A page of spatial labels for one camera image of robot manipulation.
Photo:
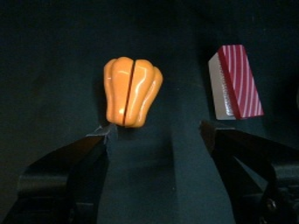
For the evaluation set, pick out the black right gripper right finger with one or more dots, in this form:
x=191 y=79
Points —
x=252 y=172

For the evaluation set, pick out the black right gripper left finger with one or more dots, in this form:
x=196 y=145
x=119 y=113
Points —
x=66 y=175

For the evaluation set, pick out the orange toy squash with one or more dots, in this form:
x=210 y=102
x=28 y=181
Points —
x=130 y=93

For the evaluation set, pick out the salmon sushi toy block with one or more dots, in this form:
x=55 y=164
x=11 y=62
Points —
x=239 y=84

